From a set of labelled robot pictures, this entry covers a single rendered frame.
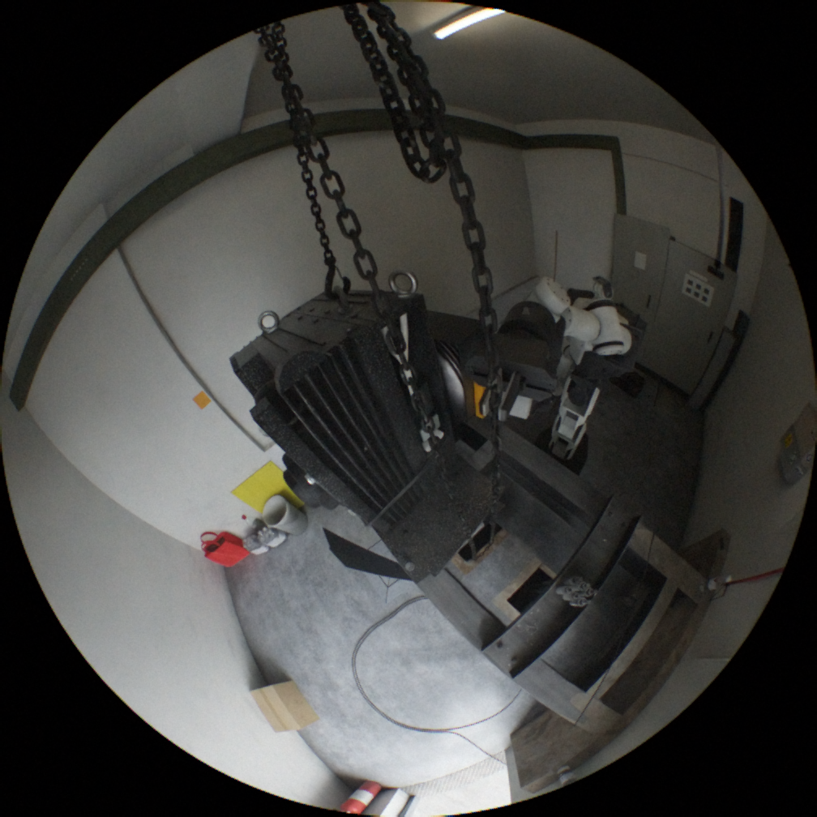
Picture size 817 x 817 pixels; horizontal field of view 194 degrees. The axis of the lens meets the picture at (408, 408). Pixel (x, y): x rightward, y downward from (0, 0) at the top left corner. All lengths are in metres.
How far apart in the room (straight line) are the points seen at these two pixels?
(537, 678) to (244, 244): 2.54
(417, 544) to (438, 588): 0.30
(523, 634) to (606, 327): 1.11
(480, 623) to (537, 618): 0.24
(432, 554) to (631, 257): 3.00
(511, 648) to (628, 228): 3.23
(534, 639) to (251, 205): 2.51
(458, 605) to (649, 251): 3.15
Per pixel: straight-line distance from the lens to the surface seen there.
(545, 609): 1.18
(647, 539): 1.44
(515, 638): 1.17
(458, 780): 2.55
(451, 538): 0.92
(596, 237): 3.28
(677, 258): 2.96
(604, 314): 0.65
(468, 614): 1.14
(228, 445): 1.91
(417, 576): 1.15
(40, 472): 2.42
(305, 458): 0.50
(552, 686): 1.31
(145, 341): 1.70
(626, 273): 3.03
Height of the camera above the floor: 1.80
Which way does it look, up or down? 45 degrees down
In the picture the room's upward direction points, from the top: 20 degrees counter-clockwise
